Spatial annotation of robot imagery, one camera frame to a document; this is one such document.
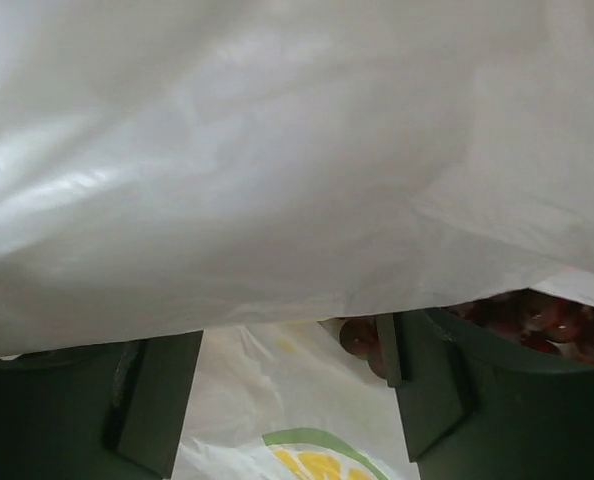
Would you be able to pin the white plastic bag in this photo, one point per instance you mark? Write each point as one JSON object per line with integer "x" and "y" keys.
{"x": 250, "y": 168}

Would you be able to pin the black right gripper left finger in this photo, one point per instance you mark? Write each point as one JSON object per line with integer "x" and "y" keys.
{"x": 111, "y": 411}

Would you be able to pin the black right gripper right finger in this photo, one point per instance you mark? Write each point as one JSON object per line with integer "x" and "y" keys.
{"x": 474, "y": 405}

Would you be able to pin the fake purple grapes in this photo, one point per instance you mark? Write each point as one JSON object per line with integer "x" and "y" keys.
{"x": 535, "y": 320}

